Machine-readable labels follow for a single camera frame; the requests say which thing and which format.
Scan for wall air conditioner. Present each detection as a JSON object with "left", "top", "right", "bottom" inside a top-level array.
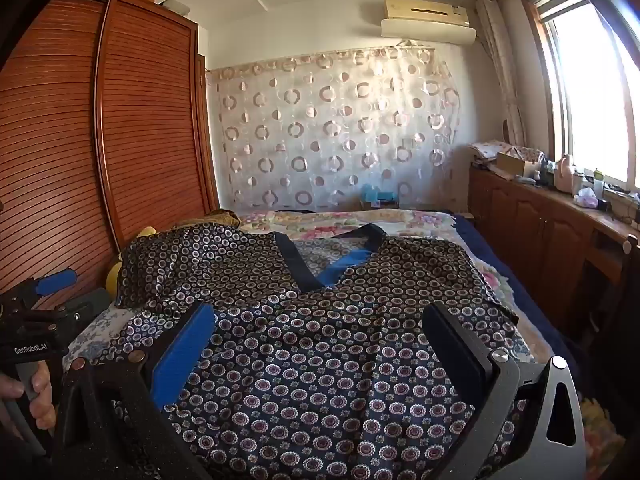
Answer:
[{"left": 381, "top": 0, "right": 477, "bottom": 45}]

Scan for pink bottle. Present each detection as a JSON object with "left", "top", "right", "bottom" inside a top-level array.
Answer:
[{"left": 555, "top": 154, "right": 576, "bottom": 193}]

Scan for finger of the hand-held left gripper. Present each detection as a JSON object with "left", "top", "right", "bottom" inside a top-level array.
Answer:
[{"left": 0, "top": 268, "right": 78, "bottom": 311}]

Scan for beige window curtain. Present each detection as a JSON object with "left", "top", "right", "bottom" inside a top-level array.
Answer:
[{"left": 475, "top": 0, "right": 526, "bottom": 148}]

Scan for dark wooden chair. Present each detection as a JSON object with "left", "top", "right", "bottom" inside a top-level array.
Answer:
[{"left": 580, "top": 234, "right": 640, "bottom": 411}]

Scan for floral cloth bundle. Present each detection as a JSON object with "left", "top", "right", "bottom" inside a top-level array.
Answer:
[{"left": 470, "top": 139, "right": 543, "bottom": 166}]

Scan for circle patterned sheer curtain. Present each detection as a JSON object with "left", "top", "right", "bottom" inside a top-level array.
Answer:
[{"left": 205, "top": 42, "right": 461, "bottom": 213}]

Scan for open cardboard box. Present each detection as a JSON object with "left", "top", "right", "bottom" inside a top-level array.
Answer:
[{"left": 495, "top": 150, "right": 541, "bottom": 178}]

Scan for yellow plush toy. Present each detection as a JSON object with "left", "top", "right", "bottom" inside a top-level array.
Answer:
[{"left": 105, "top": 226, "right": 158, "bottom": 293}]

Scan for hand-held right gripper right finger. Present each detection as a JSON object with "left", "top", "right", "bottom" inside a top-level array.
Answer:
[{"left": 422, "top": 301, "right": 587, "bottom": 480}]

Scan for wooden framed window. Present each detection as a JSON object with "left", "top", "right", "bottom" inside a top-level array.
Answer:
[{"left": 520, "top": 0, "right": 640, "bottom": 191}]

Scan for person's left hand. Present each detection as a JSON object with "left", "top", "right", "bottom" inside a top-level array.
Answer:
[{"left": 0, "top": 360, "right": 57, "bottom": 431}]

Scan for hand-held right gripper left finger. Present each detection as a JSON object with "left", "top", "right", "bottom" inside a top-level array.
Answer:
[{"left": 52, "top": 301, "right": 217, "bottom": 480}]

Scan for navy medallion patterned garment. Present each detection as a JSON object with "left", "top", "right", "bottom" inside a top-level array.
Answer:
[{"left": 102, "top": 222, "right": 521, "bottom": 480}]

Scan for teal plastic object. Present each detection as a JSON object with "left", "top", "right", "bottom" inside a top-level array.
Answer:
[{"left": 361, "top": 183, "right": 401, "bottom": 211}]

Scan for long wooden cabinet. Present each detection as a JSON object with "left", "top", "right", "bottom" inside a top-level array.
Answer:
[{"left": 467, "top": 165, "right": 640, "bottom": 341}]

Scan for golden brown cloth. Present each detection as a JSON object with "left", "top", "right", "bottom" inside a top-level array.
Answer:
[{"left": 172, "top": 208, "right": 241, "bottom": 231}]

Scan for wooden slatted wardrobe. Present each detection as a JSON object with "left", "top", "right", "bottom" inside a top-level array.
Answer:
[{"left": 0, "top": 0, "right": 221, "bottom": 311}]

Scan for pink floral blanket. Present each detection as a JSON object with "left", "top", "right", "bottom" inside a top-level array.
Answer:
[{"left": 235, "top": 209, "right": 551, "bottom": 361}]

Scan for navy blue bedsheet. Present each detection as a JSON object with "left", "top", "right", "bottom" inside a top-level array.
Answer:
[{"left": 452, "top": 212, "right": 581, "bottom": 386}]

